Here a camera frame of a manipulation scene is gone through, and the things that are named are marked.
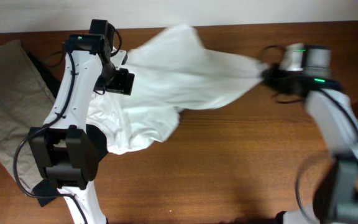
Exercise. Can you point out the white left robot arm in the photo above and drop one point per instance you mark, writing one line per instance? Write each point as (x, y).
(63, 152)

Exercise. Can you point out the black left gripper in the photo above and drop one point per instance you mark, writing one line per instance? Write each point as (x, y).
(123, 83)

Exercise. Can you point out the white t-shirt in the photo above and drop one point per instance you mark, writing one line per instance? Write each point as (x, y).
(173, 72)

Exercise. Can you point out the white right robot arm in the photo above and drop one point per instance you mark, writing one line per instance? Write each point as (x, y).
(305, 71)

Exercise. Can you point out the khaki beige garment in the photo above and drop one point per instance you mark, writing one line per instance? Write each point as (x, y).
(25, 100)

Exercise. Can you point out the black garment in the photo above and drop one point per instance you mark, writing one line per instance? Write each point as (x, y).
(44, 187)

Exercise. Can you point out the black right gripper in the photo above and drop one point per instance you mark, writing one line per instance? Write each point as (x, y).
(265, 73)

